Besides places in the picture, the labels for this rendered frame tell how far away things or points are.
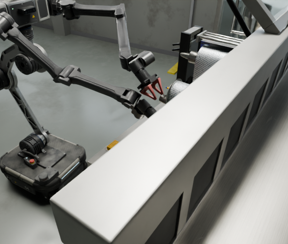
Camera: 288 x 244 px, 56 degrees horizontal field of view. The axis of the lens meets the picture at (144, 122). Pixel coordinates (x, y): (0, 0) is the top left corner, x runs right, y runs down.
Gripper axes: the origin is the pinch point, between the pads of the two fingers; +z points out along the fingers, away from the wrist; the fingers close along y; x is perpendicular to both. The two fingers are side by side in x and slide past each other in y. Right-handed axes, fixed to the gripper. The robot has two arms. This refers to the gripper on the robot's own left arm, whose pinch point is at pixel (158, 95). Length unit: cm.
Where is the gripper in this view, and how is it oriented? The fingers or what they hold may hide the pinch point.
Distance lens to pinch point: 128.6
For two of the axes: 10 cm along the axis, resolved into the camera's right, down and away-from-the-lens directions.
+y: -5.8, 4.8, -6.6
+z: 6.1, 7.9, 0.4
